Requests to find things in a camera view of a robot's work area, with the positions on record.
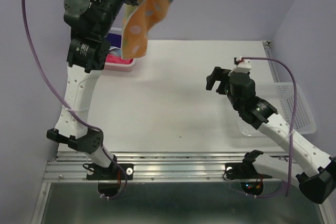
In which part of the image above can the white target basket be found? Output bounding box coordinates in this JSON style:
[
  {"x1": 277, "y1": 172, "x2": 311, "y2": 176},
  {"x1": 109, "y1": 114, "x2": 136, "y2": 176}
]
[{"x1": 235, "y1": 82, "x2": 317, "y2": 138}]

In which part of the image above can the aluminium mounting rail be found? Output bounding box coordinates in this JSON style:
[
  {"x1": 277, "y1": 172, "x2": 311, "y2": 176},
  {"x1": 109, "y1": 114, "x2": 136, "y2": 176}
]
[{"x1": 43, "y1": 151, "x2": 323, "y2": 183}]

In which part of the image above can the purple towel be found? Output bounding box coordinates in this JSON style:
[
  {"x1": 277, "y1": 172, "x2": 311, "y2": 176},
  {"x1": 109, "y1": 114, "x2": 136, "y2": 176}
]
[{"x1": 107, "y1": 33, "x2": 122, "y2": 48}]

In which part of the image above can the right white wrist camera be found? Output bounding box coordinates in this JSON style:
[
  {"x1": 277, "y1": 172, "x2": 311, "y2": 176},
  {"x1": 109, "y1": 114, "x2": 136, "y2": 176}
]
[{"x1": 231, "y1": 56, "x2": 251, "y2": 74}]

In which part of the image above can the light blue towel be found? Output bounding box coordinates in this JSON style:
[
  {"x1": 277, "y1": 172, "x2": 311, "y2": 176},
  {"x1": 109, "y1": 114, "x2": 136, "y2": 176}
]
[{"x1": 109, "y1": 46, "x2": 121, "y2": 57}]

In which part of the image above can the pink towel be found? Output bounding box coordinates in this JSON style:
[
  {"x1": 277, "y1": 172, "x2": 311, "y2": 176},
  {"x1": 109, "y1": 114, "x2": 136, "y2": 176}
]
[{"x1": 106, "y1": 54, "x2": 133, "y2": 65}]

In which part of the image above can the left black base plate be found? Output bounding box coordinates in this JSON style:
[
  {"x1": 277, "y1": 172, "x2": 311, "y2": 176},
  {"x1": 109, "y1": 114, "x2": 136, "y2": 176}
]
[{"x1": 83, "y1": 163, "x2": 134, "y2": 180}]

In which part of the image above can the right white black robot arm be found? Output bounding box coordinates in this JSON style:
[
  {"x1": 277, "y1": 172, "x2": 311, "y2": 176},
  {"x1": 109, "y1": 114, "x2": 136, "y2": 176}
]
[{"x1": 206, "y1": 67, "x2": 335, "y2": 204}]

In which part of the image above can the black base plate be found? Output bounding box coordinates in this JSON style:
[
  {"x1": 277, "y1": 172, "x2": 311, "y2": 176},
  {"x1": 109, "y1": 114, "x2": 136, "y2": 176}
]
[
  {"x1": 223, "y1": 163, "x2": 272, "y2": 180},
  {"x1": 83, "y1": 163, "x2": 134, "y2": 180}
]

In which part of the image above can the orange polka dot towel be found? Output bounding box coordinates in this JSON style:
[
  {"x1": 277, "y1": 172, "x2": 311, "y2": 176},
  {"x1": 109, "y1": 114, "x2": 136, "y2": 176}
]
[{"x1": 121, "y1": 0, "x2": 174, "y2": 60}]

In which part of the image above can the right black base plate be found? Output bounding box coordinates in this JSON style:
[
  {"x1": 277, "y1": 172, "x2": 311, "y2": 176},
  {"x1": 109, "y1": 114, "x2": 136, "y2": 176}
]
[{"x1": 223, "y1": 163, "x2": 272, "y2": 180}]

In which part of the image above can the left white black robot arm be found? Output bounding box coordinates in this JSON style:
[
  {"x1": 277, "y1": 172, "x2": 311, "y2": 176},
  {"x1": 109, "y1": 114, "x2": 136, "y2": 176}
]
[{"x1": 47, "y1": 0, "x2": 138, "y2": 179}]

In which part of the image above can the white source basket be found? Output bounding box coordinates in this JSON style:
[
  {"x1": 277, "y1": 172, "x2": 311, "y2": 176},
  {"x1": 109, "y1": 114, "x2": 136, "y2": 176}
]
[{"x1": 104, "y1": 27, "x2": 136, "y2": 72}]

